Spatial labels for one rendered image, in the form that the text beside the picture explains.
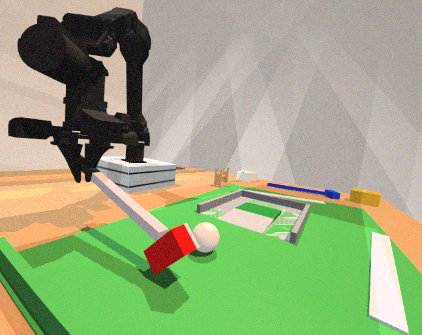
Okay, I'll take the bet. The yellow rectangular block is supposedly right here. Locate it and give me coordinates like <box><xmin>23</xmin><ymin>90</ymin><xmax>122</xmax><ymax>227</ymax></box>
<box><xmin>349</xmin><ymin>188</ymin><xmax>381</xmax><ymax>207</ymax></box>

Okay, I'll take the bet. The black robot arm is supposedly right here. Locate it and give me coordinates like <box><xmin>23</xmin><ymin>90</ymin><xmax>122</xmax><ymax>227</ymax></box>
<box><xmin>18</xmin><ymin>7</ymin><xmax>151</xmax><ymax>163</ymax></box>

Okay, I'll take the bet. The red putter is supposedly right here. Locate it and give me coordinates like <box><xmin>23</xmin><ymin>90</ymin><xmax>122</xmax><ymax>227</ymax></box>
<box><xmin>80</xmin><ymin>155</ymin><xmax>199</xmax><ymax>275</ymax></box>

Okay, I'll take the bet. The white golf ball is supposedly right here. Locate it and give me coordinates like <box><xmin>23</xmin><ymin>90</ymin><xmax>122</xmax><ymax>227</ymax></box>
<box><xmin>192</xmin><ymin>223</ymin><xmax>220</xmax><ymax>253</ymax></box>

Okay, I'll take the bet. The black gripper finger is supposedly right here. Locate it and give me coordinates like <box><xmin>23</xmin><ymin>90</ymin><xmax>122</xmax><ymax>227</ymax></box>
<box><xmin>50</xmin><ymin>141</ymin><xmax>83</xmax><ymax>183</ymax></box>
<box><xmin>85</xmin><ymin>143</ymin><xmax>115</xmax><ymax>182</ymax></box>

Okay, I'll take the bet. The blue putter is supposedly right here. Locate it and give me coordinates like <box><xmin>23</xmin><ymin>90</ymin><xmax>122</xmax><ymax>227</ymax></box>
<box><xmin>267</xmin><ymin>183</ymin><xmax>340</xmax><ymax>199</ymax></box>

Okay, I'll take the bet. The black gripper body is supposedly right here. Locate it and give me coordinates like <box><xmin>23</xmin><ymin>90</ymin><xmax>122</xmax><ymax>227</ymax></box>
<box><xmin>8</xmin><ymin>89</ymin><xmax>139</xmax><ymax>145</ymax></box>

